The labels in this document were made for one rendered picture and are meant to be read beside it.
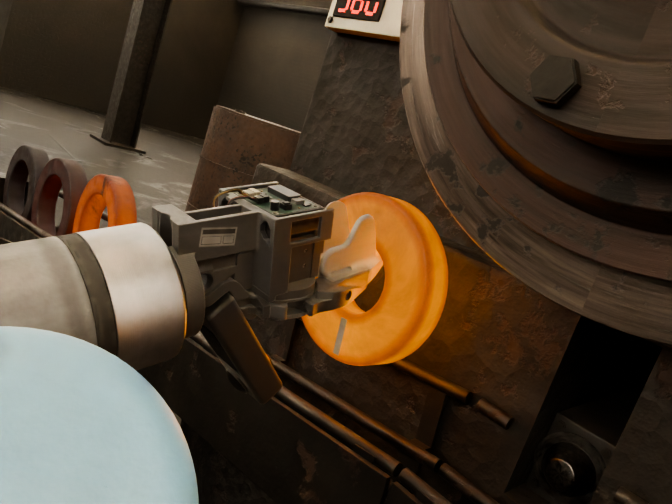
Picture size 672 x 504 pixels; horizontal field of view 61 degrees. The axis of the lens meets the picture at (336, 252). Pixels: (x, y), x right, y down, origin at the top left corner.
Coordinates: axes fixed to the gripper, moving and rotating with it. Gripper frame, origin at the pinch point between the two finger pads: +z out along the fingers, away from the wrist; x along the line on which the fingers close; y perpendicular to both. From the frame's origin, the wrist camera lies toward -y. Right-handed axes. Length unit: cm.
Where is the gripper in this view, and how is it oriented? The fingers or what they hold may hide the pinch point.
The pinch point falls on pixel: (372, 259)
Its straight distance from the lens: 50.6
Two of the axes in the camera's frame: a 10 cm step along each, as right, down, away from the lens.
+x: -6.6, -3.7, 6.6
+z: 7.5, -1.8, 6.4
